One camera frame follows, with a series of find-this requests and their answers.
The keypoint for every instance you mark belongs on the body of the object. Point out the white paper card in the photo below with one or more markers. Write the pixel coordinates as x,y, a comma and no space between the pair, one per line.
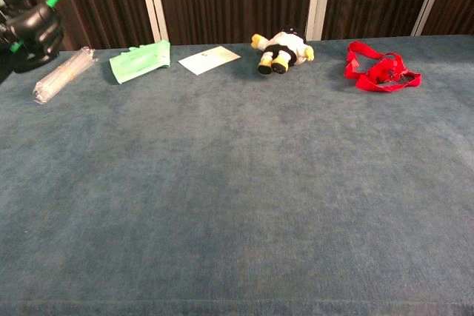
209,58

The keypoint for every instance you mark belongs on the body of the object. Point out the blue table cloth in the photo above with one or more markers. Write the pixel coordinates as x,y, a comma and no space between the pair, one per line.
237,183

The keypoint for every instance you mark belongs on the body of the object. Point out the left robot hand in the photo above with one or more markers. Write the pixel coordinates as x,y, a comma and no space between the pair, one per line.
31,33

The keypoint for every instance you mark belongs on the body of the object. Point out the clear plastic straw bundle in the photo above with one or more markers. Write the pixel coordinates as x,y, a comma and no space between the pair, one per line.
63,73

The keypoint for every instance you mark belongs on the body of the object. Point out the green plastic glove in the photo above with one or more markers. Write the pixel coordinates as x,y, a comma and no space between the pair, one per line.
142,60

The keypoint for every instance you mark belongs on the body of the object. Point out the plush doll white shirt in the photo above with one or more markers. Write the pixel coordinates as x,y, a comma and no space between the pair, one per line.
283,49

